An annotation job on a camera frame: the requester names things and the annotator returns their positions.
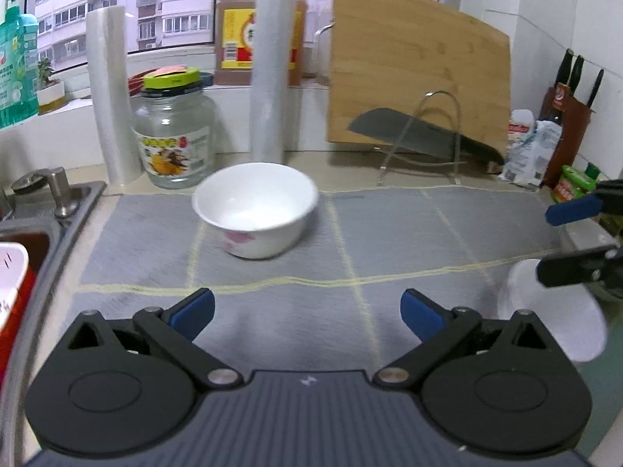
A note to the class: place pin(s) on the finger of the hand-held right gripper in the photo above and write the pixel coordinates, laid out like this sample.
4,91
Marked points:
569,267
569,210

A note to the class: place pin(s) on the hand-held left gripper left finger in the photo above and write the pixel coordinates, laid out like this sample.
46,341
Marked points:
192,314

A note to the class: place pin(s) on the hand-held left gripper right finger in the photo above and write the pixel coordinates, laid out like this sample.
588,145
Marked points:
421,316

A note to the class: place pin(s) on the plain white bowl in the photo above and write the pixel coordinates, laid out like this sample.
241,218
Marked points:
550,321

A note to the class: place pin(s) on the white bowl purple floral print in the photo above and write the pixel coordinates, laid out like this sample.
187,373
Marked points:
253,238

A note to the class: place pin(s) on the green-lidded sauce jar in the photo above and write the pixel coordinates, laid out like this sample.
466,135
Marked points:
569,185

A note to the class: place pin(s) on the green-capped bottle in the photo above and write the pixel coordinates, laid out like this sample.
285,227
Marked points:
591,170

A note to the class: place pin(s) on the white plastic seasoning bag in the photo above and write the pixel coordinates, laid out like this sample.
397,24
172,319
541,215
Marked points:
535,155

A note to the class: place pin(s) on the brown knife block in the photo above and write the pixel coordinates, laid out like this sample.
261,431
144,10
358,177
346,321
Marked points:
577,136

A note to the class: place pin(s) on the grey checked drying mat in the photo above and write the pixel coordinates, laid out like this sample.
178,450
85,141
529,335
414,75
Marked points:
389,233

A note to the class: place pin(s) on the white red-print food bag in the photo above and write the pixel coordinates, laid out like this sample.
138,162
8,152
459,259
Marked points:
521,124

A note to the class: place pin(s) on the dark soy sauce bottle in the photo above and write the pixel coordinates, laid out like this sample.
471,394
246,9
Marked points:
559,99

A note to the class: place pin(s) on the steel sink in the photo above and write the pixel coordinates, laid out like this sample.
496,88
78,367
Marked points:
73,233

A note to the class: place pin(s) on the red and white plastic container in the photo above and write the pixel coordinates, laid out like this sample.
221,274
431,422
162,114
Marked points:
12,272

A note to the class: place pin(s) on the glass jar green lid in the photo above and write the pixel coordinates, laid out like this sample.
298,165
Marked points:
170,126

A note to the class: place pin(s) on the bamboo cutting board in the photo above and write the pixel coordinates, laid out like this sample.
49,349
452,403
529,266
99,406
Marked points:
413,58

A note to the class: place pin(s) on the short clear plastic wrap roll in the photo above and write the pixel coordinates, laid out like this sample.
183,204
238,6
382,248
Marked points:
109,107

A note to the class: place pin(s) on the tall clear plastic wrap roll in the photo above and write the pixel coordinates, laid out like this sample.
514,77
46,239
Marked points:
272,82

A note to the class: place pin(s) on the small potted plant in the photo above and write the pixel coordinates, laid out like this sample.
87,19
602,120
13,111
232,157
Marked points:
51,95

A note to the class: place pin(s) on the green dish soap bottle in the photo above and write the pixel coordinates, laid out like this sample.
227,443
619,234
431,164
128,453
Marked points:
19,68

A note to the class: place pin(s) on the apartment building outside window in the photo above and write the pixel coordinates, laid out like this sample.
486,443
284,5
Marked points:
185,9

